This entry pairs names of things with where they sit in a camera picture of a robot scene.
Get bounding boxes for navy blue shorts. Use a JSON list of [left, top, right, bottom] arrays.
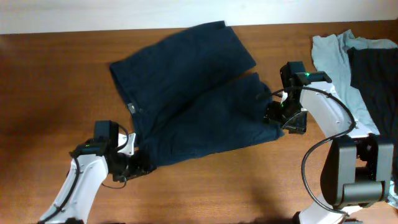
[[109, 21, 283, 170]]

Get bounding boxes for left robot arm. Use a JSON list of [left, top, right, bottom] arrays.
[[38, 138, 155, 223]]

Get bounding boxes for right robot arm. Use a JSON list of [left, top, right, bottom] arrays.
[[264, 62, 394, 224]]

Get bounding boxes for light grey shirt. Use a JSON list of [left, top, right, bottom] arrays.
[[311, 29, 398, 209]]

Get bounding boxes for black garment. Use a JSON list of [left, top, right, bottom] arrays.
[[346, 46, 398, 175]]

